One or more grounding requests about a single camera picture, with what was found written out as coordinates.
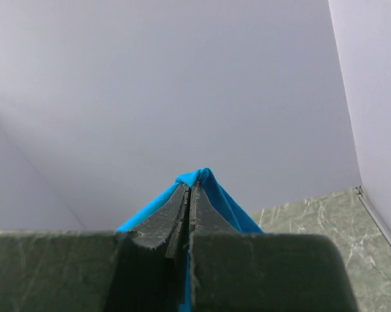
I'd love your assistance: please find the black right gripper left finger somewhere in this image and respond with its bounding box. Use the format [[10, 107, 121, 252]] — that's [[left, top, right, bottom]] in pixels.
[[0, 186, 190, 311]]

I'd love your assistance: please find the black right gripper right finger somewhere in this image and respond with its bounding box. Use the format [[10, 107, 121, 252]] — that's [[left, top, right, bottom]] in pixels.
[[189, 182, 358, 311]]

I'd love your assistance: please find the blue t-shirt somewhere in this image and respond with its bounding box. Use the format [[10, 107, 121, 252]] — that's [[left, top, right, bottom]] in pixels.
[[105, 168, 261, 311]]

